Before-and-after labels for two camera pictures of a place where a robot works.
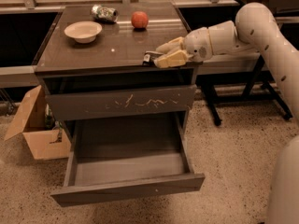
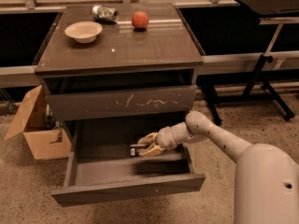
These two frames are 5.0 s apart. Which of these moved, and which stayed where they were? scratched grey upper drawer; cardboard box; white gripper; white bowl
Moved: white gripper
Stayed: cardboard box; scratched grey upper drawer; white bowl
